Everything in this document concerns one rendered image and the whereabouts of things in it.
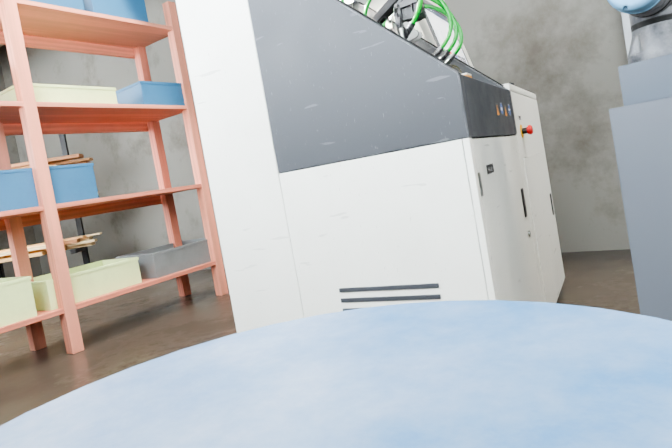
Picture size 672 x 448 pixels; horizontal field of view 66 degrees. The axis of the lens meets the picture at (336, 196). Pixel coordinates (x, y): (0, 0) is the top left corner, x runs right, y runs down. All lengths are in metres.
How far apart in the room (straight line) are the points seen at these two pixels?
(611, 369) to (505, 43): 3.49
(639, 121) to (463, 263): 0.54
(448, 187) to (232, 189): 0.70
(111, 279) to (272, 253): 2.15
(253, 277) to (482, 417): 1.43
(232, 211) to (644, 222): 1.16
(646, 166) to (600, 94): 2.16
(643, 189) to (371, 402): 1.22
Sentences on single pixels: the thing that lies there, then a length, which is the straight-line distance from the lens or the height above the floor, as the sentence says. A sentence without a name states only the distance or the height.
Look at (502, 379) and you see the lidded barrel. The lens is 0.32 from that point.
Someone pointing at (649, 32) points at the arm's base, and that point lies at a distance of 1.52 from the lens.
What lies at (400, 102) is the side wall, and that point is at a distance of 1.37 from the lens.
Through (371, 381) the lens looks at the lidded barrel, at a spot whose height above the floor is 0.62.
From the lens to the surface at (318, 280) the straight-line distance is 1.54.
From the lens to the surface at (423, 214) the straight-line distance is 1.36.
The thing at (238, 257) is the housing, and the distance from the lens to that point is 1.70.
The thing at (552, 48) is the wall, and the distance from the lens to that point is 3.67.
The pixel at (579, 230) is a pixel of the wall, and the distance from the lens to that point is 3.68.
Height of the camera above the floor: 0.75
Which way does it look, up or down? 2 degrees down
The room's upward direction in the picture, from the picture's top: 10 degrees counter-clockwise
